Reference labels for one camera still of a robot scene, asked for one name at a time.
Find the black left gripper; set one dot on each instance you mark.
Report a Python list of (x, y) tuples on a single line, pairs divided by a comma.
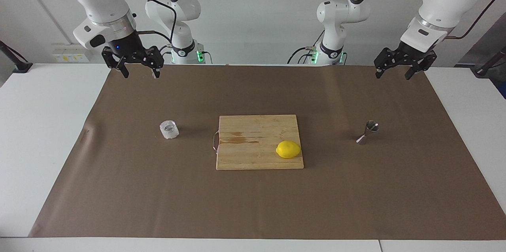
[(407, 56)]

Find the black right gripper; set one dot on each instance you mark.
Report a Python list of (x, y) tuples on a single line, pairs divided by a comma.
[(126, 46)]

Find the steel jigger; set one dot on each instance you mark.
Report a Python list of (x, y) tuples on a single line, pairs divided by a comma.
[(371, 126)]

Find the clear plastic cup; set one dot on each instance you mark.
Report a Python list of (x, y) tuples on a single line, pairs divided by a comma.
[(169, 129)]

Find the black clamp stand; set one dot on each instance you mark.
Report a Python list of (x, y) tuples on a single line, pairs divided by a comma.
[(21, 66), (482, 71)]

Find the blue object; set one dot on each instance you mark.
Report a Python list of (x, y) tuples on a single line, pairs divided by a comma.
[(503, 89)]

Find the yellow lemon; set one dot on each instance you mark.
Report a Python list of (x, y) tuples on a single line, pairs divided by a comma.
[(288, 149)]

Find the wooden cutting board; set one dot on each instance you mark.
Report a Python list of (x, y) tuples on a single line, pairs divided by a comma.
[(253, 153)]

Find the brown paper table mat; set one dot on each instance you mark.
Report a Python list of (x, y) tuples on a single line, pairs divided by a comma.
[(253, 204)]

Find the white wall socket strip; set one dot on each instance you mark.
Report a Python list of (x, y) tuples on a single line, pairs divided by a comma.
[(71, 53)]

